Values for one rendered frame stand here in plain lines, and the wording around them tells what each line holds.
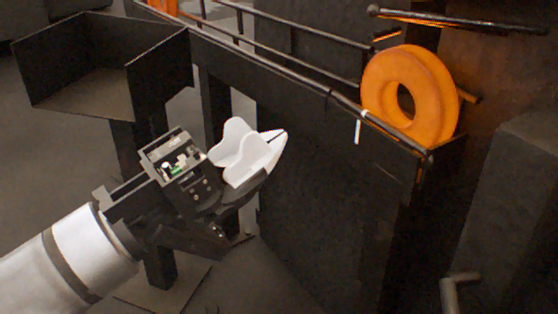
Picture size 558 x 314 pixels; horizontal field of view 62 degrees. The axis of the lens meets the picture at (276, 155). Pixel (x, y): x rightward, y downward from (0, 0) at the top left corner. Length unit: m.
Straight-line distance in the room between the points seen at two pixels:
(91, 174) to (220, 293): 0.75
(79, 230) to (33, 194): 1.36
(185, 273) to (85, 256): 0.93
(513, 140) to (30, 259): 0.48
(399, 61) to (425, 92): 0.06
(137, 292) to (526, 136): 1.10
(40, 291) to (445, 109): 0.48
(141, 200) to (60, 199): 1.30
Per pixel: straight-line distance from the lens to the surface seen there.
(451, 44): 0.67
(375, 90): 0.68
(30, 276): 0.49
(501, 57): 0.63
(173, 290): 1.35
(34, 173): 1.94
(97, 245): 0.47
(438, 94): 0.60
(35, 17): 2.92
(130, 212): 0.48
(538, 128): 0.54
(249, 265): 1.39
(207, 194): 0.49
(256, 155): 0.50
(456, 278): 0.61
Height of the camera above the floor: 1.05
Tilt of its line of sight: 36 degrees down
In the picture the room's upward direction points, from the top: straight up
